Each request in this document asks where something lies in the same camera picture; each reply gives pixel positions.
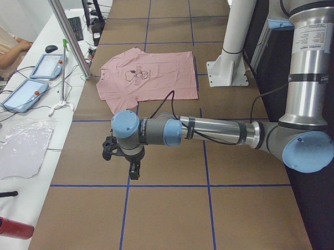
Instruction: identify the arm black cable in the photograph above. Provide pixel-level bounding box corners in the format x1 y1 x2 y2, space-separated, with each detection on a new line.
148 80 293 149

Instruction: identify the aluminium frame post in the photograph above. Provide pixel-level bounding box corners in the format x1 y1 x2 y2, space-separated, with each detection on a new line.
47 0 91 80

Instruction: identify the black tripod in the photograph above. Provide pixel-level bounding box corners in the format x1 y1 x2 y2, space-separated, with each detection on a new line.
80 0 108 32

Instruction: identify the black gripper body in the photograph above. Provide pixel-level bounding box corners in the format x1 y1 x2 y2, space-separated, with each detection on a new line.
125 150 145 171

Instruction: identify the upper blue teach pendant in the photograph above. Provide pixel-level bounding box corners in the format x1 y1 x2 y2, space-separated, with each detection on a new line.
29 53 67 79

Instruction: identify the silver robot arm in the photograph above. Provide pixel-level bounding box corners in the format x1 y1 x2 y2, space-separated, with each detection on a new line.
102 0 334 180

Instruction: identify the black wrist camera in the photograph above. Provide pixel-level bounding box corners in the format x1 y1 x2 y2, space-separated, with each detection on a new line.
102 136 123 161

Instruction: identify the black computer mouse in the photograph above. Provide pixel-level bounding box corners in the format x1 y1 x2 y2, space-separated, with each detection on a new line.
44 45 58 53

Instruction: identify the pink Snoopy t-shirt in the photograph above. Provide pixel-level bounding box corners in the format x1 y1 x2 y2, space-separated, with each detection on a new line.
96 47 198 114

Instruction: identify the black keyboard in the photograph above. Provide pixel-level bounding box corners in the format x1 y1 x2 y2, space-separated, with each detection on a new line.
68 17 84 41

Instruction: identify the red cylinder bottle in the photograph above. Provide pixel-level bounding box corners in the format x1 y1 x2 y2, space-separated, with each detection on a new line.
0 216 35 240

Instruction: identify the clear plastic bag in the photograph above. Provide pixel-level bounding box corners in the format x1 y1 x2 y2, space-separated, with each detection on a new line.
0 118 57 180

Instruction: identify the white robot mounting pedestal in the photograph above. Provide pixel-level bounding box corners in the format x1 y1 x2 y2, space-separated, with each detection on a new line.
207 0 257 87

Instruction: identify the lower blue teach pendant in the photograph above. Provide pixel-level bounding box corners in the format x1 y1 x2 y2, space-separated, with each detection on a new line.
1 79 49 113

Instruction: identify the person in beige shirt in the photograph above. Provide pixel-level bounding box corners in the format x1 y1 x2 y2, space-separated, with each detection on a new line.
0 27 33 80

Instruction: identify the blue teach pendant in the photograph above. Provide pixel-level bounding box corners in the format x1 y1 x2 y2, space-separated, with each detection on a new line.
29 53 67 79
1 79 49 113

